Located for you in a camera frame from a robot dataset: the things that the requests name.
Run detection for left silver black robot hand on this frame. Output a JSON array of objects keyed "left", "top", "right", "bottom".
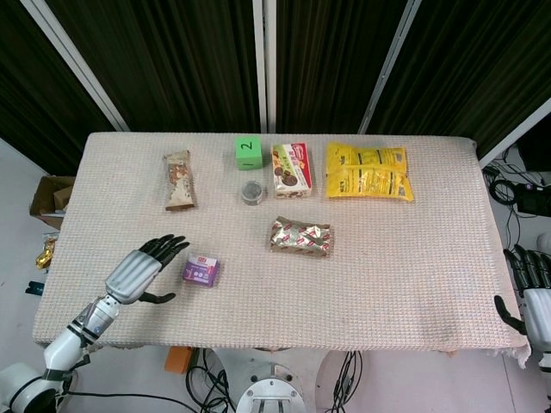
[{"left": 104, "top": 234, "right": 191, "bottom": 306}]

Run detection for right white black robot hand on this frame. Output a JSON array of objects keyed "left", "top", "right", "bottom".
[{"left": 493, "top": 243, "right": 551, "bottom": 354}]

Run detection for small purple box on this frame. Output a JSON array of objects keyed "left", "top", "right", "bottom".
[{"left": 182, "top": 253, "right": 222, "bottom": 288}]

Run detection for round silver robot base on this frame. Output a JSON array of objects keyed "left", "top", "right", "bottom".
[{"left": 235, "top": 363, "right": 309, "bottom": 413}]

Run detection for gold foil wrapper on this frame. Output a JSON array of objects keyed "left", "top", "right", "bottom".
[{"left": 35, "top": 237, "right": 58, "bottom": 271}]

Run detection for orange box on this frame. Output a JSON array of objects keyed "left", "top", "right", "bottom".
[{"left": 164, "top": 346, "right": 193, "bottom": 374}]

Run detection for brown white snack bar wrapper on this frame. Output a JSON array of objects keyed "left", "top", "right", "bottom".
[{"left": 162, "top": 149, "right": 198, "bottom": 212}]

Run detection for brown cardboard box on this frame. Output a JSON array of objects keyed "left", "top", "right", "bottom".
[{"left": 28, "top": 175, "right": 75, "bottom": 230}]

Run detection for small clear round jar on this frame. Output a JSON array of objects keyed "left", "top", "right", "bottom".
[{"left": 240, "top": 180, "right": 265, "bottom": 207}]

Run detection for green numbered foam cube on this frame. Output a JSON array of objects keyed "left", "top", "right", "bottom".
[{"left": 234, "top": 136, "right": 263, "bottom": 171}]

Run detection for beige woven tablecloth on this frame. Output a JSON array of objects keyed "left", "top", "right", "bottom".
[{"left": 32, "top": 132, "right": 532, "bottom": 368}]

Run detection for gold red foil snack pack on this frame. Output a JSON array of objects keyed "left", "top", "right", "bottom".
[{"left": 269, "top": 215, "right": 336, "bottom": 259}]

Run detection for green red cookie box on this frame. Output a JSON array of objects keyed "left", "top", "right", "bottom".
[{"left": 270, "top": 143, "right": 313, "bottom": 200}]

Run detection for yellow snack bag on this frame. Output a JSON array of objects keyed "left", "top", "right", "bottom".
[{"left": 325, "top": 140, "right": 415, "bottom": 201}]

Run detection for black electronics with cables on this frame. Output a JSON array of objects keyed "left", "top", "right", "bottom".
[{"left": 481, "top": 145, "right": 551, "bottom": 255}]

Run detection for black floor cables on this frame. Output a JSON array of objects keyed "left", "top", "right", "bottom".
[{"left": 64, "top": 348, "right": 367, "bottom": 413}]

